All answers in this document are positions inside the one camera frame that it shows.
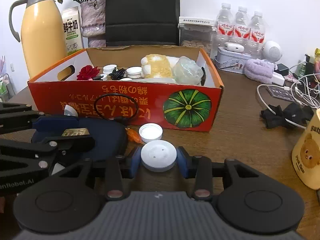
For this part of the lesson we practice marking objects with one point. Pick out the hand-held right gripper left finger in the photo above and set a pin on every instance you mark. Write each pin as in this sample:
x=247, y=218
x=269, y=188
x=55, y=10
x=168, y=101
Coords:
x=135, y=161

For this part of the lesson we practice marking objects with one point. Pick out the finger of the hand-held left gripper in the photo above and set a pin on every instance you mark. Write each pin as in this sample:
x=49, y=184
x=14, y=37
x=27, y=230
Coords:
x=75, y=145
x=55, y=126

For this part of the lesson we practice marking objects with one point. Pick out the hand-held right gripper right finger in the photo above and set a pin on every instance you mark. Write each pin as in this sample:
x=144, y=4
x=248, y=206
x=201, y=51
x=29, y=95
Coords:
x=183, y=163

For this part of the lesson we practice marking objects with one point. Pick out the white round lid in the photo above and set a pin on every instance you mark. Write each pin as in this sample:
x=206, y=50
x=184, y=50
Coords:
x=158, y=156

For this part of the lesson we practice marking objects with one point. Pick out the dark navy pouch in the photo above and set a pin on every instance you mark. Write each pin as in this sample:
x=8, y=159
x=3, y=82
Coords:
x=107, y=140

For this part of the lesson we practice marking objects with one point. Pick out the red cardboard box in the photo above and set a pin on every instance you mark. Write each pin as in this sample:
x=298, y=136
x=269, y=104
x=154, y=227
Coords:
x=150, y=105

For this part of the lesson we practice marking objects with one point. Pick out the red artificial flower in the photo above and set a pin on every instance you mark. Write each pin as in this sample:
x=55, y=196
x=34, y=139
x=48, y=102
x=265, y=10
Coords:
x=86, y=72

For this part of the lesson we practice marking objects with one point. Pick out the ribbed white bottle cap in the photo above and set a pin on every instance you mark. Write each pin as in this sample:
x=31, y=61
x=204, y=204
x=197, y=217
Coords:
x=133, y=72

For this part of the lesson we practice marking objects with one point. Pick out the clear plastic bag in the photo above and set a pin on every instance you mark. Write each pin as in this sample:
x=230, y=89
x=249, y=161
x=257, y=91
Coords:
x=187, y=71

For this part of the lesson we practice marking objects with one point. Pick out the yellow plush toy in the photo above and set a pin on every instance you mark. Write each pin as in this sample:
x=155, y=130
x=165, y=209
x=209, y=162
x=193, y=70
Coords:
x=157, y=67

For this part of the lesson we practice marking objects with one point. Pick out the orange candy wrapper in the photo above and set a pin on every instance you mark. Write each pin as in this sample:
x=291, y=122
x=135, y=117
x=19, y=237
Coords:
x=133, y=136

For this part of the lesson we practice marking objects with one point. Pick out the wide white bottle cap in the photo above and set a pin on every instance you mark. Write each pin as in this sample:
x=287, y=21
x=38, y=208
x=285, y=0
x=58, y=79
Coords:
x=150, y=132

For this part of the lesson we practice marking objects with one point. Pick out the yellow thermos jug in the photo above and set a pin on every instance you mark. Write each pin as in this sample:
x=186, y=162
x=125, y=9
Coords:
x=42, y=42

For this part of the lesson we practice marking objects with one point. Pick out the white milk carton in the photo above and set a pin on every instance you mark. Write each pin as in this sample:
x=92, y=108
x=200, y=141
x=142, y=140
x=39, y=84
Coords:
x=72, y=32

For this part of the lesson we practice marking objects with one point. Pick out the black cloth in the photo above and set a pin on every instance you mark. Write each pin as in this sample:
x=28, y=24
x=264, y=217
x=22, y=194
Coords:
x=275, y=116

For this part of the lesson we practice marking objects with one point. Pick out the grey tin box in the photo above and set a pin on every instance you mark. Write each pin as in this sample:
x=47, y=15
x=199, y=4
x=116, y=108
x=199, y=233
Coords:
x=230, y=62

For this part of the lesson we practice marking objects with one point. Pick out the purple vase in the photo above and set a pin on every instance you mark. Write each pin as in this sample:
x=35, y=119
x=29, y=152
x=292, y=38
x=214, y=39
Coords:
x=93, y=20

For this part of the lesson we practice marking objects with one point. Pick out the dark square card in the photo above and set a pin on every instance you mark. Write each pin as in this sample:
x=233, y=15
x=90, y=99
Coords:
x=278, y=93

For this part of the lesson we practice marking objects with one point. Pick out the purple fluffy cloth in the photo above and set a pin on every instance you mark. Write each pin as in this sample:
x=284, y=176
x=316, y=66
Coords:
x=258, y=70

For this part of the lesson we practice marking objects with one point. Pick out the yellow bear mug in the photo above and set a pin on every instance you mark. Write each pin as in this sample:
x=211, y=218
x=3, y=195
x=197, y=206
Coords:
x=307, y=155

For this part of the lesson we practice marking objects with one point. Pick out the clear storage container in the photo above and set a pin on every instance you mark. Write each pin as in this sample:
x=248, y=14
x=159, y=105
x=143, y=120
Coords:
x=195, y=37

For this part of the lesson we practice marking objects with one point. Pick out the white charger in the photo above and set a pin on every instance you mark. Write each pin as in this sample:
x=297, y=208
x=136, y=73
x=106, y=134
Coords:
x=277, y=78

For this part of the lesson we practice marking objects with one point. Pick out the white earbud case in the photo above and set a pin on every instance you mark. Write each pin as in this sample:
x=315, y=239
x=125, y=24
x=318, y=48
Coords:
x=233, y=47

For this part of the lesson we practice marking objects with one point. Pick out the black charger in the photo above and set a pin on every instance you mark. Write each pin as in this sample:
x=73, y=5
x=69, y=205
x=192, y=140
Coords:
x=283, y=69

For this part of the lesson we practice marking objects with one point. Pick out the white round speaker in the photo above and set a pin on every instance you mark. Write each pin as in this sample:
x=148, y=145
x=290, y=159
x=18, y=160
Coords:
x=272, y=51

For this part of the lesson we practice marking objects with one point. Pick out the black paper bag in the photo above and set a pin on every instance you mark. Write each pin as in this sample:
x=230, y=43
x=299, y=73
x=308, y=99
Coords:
x=142, y=10

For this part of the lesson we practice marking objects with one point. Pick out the yellow snack bag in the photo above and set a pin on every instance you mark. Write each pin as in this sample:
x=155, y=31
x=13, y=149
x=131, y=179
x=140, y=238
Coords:
x=317, y=55

